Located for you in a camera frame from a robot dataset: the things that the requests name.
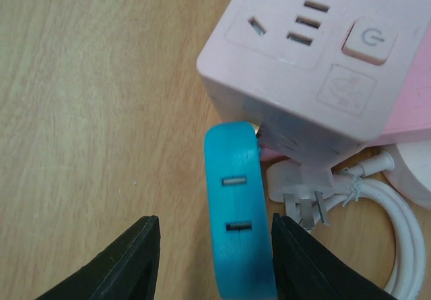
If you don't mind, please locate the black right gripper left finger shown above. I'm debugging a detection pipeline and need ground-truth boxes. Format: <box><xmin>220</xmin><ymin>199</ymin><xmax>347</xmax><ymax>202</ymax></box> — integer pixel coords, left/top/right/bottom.
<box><xmin>39</xmin><ymin>216</ymin><xmax>160</xmax><ymax>300</ymax></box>

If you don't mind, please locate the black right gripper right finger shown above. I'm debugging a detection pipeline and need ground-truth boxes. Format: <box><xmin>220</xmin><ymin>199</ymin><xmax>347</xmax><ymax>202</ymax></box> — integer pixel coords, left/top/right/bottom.
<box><xmin>271</xmin><ymin>213</ymin><xmax>394</xmax><ymax>300</ymax></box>

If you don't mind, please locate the cyan blue plug adapter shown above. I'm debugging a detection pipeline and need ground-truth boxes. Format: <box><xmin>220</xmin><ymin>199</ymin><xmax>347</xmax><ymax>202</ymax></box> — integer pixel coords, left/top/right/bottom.
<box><xmin>204</xmin><ymin>121</ymin><xmax>277</xmax><ymax>299</ymax></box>

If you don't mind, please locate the pink round socket base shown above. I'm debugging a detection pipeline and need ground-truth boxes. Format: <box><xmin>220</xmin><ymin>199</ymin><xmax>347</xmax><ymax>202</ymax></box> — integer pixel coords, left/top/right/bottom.
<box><xmin>384</xmin><ymin>140</ymin><xmax>431</xmax><ymax>210</ymax></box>

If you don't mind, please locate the pink cube socket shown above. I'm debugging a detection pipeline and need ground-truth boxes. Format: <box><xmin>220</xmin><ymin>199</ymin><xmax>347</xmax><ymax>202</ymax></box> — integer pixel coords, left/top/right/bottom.
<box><xmin>197</xmin><ymin>0</ymin><xmax>430</xmax><ymax>167</ymax></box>

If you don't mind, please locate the pink triangular power strip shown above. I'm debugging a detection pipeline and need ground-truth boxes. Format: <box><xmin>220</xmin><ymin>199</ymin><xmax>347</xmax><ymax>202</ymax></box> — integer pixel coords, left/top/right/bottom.
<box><xmin>368</xmin><ymin>29</ymin><xmax>431</xmax><ymax>147</ymax></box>

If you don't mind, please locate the white power plug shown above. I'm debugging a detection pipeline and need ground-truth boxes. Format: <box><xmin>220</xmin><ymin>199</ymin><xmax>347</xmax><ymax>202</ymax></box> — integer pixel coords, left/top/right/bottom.
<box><xmin>266</xmin><ymin>160</ymin><xmax>334</xmax><ymax>230</ymax></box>

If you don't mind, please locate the white coiled power cable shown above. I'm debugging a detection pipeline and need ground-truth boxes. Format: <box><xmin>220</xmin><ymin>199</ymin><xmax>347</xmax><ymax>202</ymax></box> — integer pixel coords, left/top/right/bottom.
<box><xmin>331</xmin><ymin>150</ymin><xmax>427</xmax><ymax>300</ymax></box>

